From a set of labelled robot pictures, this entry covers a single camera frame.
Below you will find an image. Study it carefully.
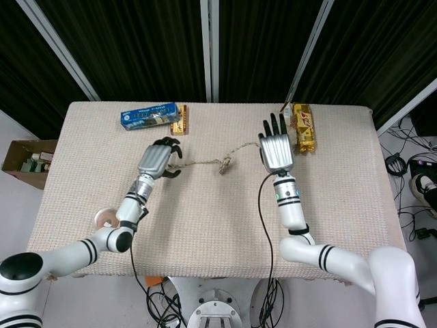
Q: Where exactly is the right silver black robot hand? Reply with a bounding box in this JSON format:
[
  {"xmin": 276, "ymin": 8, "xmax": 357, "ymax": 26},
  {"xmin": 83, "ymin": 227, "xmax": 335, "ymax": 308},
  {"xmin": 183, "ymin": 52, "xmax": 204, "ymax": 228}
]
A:
[{"xmin": 257, "ymin": 111, "xmax": 296, "ymax": 176}]

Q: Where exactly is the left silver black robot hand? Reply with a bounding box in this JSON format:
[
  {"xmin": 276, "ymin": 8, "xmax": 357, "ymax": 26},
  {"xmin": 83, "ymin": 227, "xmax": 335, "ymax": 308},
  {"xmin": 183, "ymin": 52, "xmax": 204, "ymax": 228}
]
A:
[{"xmin": 136, "ymin": 136, "xmax": 184, "ymax": 181}]

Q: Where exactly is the braided jute rope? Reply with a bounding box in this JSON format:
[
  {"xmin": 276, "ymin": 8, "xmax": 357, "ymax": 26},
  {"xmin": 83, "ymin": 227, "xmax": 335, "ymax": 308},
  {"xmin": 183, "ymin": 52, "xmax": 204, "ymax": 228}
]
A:
[{"xmin": 169, "ymin": 141, "xmax": 262, "ymax": 176}]

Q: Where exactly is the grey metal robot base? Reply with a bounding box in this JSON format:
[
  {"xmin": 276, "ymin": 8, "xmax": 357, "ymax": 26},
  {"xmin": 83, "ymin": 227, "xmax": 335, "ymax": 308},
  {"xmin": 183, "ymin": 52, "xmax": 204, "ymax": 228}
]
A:
[{"xmin": 160, "ymin": 275, "xmax": 284, "ymax": 328}]

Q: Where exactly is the yellow chocolate wafer pack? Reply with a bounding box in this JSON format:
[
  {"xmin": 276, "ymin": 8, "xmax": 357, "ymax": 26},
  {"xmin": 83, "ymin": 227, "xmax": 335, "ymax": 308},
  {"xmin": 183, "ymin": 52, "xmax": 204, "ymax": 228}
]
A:
[{"xmin": 292, "ymin": 103, "xmax": 318, "ymax": 154}]

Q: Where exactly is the small red yellow box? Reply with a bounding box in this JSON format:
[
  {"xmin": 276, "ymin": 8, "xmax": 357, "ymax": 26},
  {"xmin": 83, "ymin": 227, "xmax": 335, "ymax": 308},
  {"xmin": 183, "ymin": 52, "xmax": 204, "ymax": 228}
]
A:
[{"xmin": 169, "ymin": 105, "xmax": 190, "ymax": 137}]

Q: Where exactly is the blue Oreo cookie box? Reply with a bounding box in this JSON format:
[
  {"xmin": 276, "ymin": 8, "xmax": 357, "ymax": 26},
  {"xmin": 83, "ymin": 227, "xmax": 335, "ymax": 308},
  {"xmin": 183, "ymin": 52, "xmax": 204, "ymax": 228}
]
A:
[{"xmin": 121, "ymin": 101, "xmax": 182, "ymax": 132}]

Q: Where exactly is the beige waffle tablecloth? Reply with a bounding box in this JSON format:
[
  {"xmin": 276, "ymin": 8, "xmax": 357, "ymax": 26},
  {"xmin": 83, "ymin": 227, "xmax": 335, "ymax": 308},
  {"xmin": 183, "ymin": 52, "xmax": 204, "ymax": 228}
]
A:
[{"xmin": 26, "ymin": 100, "xmax": 408, "ymax": 283}]

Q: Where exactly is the open cardboard box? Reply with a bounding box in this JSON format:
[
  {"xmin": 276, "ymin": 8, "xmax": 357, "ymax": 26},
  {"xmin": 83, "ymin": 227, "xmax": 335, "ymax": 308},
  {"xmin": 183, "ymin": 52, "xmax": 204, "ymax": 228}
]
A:
[{"xmin": 1, "ymin": 139, "xmax": 59, "ymax": 191}]

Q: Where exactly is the black white shoe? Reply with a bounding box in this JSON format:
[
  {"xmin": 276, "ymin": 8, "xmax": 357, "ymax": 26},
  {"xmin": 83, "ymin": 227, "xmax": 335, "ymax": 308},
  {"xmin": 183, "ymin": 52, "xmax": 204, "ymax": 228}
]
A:
[{"xmin": 408, "ymin": 173, "xmax": 437, "ymax": 219}]

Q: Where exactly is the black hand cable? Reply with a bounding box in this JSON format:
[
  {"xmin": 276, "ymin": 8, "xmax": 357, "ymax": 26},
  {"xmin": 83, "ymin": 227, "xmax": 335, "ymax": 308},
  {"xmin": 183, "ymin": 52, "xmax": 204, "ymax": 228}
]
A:
[
  {"xmin": 257, "ymin": 172, "xmax": 284, "ymax": 328},
  {"xmin": 128, "ymin": 201, "xmax": 188, "ymax": 328}
]

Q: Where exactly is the white frame post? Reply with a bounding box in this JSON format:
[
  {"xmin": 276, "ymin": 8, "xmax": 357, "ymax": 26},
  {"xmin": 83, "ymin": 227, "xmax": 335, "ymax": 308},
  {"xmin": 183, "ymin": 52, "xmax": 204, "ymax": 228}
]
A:
[
  {"xmin": 375, "ymin": 78, "xmax": 437, "ymax": 134},
  {"xmin": 200, "ymin": 0, "xmax": 221, "ymax": 103},
  {"xmin": 285, "ymin": 0, "xmax": 335, "ymax": 103},
  {"xmin": 16, "ymin": 0, "xmax": 101, "ymax": 102}
]

